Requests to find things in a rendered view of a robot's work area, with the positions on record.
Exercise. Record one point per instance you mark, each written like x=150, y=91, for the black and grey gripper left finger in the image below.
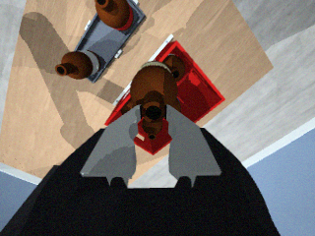
x=108, y=153

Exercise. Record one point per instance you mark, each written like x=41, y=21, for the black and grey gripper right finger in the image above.
x=196, y=153

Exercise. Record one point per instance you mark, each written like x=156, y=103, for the red crate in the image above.
x=197, y=96

